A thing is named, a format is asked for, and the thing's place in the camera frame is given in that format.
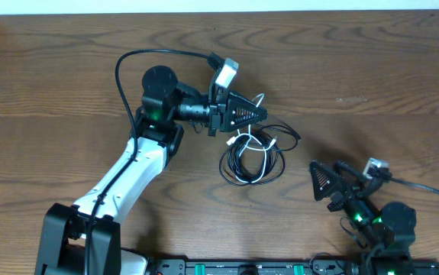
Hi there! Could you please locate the white USB cable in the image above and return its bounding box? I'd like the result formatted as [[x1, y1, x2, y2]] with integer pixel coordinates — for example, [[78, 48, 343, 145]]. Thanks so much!
[[225, 92, 278, 184]]

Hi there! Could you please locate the black USB cable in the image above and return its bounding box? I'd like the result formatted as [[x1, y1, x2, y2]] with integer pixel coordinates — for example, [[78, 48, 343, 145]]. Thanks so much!
[[218, 121, 302, 187]]

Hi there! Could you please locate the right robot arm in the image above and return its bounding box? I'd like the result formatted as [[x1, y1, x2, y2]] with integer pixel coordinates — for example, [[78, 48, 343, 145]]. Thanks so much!
[[309, 158, 416, 274]]

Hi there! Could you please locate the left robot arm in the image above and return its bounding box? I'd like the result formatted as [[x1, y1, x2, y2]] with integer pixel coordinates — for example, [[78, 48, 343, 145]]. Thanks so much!
[[35, 65, 268, 274]]

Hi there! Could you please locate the left camera black cable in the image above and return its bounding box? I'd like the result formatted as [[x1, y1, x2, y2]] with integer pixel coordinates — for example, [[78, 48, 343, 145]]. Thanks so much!
[[83, 48, 224, 275]]

